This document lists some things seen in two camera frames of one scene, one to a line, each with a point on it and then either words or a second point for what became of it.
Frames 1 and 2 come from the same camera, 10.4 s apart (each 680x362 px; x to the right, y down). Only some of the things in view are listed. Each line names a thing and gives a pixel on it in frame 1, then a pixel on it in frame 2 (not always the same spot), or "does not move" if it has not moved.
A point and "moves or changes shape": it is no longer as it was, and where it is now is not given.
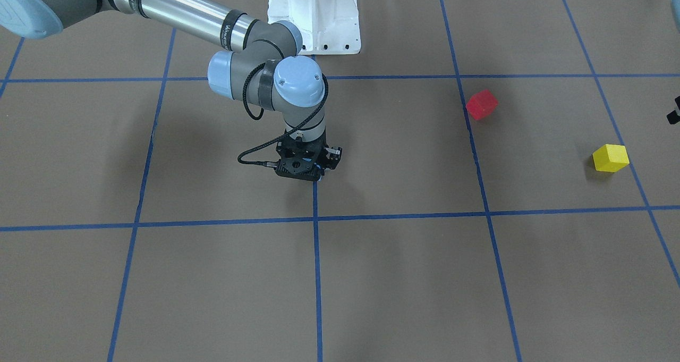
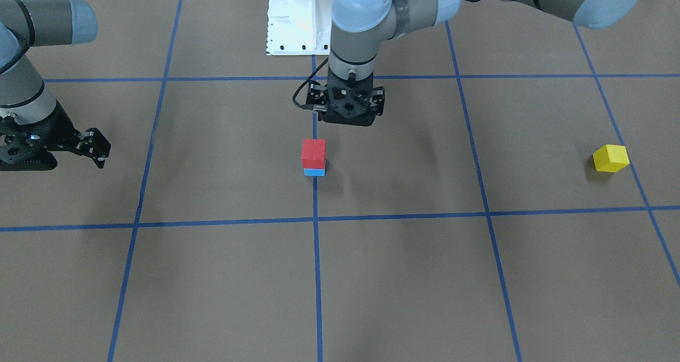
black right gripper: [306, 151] -> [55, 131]
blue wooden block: [319, 171] does not move
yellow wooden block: [611, 158] does not move
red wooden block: [481, 104] moves or changes shape
